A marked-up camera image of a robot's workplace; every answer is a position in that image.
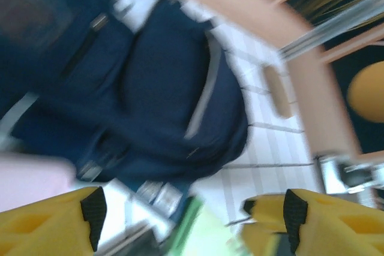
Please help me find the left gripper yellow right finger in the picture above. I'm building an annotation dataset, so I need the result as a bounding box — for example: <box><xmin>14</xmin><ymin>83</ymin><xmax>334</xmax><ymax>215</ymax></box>
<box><xmin>241</xmin><ymin>188</ymin><xmax>384</xmax><ymax>256</ymax></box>

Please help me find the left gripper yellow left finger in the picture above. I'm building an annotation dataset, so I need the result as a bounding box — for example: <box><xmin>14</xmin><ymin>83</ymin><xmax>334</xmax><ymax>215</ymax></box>
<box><xmin>0</xmin><ymin>186</ymin><xmax>107</xmax><ymax>256</ymax></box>

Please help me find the pink pencil case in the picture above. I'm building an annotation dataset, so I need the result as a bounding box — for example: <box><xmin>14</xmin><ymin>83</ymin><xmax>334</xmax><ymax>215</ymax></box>
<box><xmin>0</xmin><ymin>152</ymin><xmax>76</xmax><ymax>212</ymax></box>

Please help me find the green notebook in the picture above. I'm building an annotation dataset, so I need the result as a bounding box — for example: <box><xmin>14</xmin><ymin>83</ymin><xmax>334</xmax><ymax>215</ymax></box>
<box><xmin>172</xmin><ymin>195</ymin><xmax>250</xmax><ymax>256</ymax></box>

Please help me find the tan glasses case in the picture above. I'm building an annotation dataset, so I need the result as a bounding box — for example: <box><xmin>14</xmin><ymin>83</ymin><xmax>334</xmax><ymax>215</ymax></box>
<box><xmin>263</xmin><ymin>67</ymin><xmax>293</xmax><ymax>119</ymax></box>

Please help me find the navy blue backpack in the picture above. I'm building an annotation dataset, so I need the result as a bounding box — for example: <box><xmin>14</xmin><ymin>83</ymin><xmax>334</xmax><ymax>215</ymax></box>
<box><xmin>0</xmin><ymin>0</ymin><xmax>250</xmax><ymax>185</ymax></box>

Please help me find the right aluminium corner post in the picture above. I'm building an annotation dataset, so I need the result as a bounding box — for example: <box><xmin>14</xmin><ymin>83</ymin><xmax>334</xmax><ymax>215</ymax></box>
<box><xmin>278</xmin><ymin>0</ymin><xmax>384</xmax><ymax>59</ymax></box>

